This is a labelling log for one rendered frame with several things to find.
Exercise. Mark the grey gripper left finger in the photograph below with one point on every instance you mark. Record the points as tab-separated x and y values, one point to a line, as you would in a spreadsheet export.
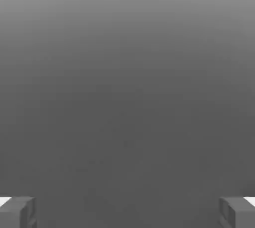
14	212

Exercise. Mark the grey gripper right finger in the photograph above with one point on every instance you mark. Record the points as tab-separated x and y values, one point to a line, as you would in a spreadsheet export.
241	212

